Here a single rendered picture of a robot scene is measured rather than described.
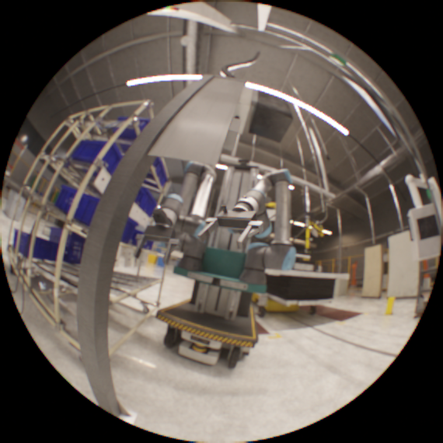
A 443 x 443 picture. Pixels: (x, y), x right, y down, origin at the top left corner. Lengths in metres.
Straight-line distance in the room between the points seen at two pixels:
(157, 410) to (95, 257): 0.72
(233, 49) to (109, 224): 9.63
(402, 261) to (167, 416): 5.96
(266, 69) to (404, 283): 11.01
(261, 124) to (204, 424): 1.35
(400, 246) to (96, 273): 6.12
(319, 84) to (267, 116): 9.47
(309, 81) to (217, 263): 9.86
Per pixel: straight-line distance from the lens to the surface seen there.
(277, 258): 0.88
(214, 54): 9.81
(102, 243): 0.32
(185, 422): 0.82
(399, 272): 5.89
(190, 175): 1.15
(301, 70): 9.78
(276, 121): 0.69
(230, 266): 1.10
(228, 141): 0.47
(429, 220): 3.12
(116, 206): 0.32
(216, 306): 1.24
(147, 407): 0.85
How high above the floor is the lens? 0.74
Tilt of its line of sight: 18 degrees up
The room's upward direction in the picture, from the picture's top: 12 degrees clockwise
